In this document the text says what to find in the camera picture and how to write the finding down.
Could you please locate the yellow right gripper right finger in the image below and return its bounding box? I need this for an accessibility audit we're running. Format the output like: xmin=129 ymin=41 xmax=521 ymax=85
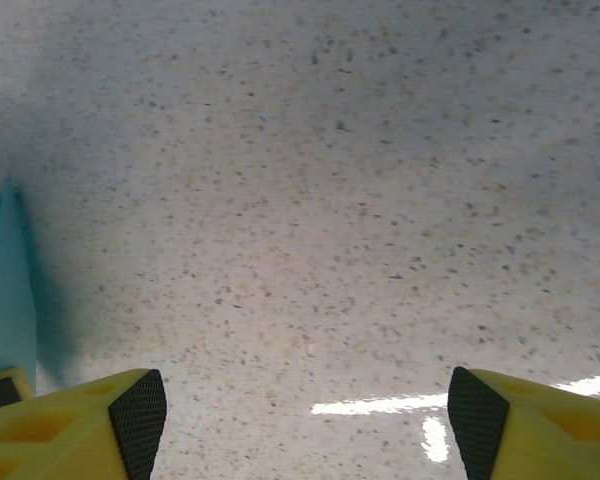
xmin=447 ymin=366 xmax=600 ymax=480

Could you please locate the light blue cloth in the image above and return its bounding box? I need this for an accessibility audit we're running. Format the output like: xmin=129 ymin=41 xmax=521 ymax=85
xmin=0 ymin=177 xmax=39 ymax=386

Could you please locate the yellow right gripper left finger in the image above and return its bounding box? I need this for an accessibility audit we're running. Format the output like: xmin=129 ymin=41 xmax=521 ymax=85
xmin=0 ymin=368 xmax=169 ymax=480

